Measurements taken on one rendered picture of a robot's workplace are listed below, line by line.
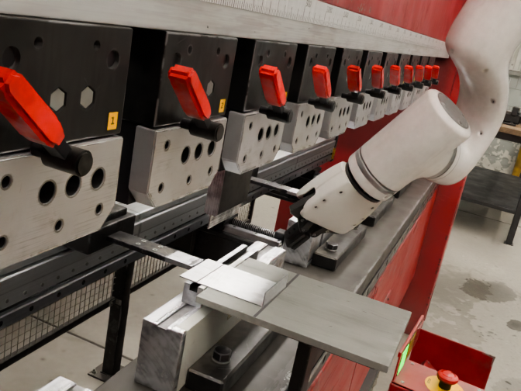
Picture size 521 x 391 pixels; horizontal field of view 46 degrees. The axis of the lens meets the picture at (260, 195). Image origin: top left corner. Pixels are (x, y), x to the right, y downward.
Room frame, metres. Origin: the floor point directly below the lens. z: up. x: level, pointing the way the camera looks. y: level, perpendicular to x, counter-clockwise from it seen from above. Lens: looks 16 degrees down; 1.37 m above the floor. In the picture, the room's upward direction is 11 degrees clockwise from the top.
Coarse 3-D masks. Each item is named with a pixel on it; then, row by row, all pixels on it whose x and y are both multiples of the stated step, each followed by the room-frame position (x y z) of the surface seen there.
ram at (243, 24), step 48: (0, 0) 0.36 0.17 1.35; (48, 0) 0.40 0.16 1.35; (96, 0) 0.45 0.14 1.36; (144, 0) 0.50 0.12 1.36; (192, 0) 0.58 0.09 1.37; (336, 0) 1.01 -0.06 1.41; (384, 0) 1.33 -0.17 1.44; (432, 0) 1.96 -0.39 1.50; (384, 48) 1.44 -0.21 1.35; (432, 48) 2.24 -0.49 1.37
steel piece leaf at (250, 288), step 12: (216, 276) 0.81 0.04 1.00; (228, 276) 0.82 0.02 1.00; (240, 276) 0.83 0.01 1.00; (252, 276) 0.84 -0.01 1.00; (216, 288) 0.78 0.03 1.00; (228, 288) 0.78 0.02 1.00; (240, 288) 0.79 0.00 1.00; (252, 288) 0.80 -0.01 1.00; (264, 288) 0.81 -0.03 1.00; (276, 288) 0.79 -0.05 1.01; (252, 300) 0.76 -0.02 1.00; (264, 300) 0.75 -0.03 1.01
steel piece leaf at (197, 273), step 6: (204, 264) 0.85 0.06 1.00; (210, 264) 0.85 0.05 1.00; (216, 264) 0.86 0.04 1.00; (222, 264) 0.86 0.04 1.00; (192, 270) 0.82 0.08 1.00; (198, 270) 0.82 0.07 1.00; (204, 270) 0.83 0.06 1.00; (210, 270) 0.83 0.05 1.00; (180, 276) 0.79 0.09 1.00; (186, 276) 0.79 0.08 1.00; (192, 276) 0.80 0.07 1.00; (198, 276) 0.80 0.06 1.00; (204, 276) 0.81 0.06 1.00
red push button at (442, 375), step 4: (440, 372) 1.02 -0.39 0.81; (444, 372) 1.02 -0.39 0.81; (448, 372) 1.02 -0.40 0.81; (452, 372) 1.02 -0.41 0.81; (440, 376) 1.01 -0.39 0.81; (444, 376) 1.01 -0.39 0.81; (448, 376) 1.01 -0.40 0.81; (452, 376) 1.01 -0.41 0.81; (456, 376) 1.01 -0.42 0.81; (440, 380) 1.00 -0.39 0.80; (444, 380) 1.00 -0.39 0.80; (448, 380) 1.00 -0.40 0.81; (452, 380) 1.00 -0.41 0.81; (456, 380) 1.00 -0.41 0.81; (440, 384) 1.01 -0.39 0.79; (444, 384) 1.01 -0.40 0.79; (448, 384) 1.00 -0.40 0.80; (452, 384) 1.00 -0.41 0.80; (444, 388) 1.01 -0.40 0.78; (448, 388) 1.01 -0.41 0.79
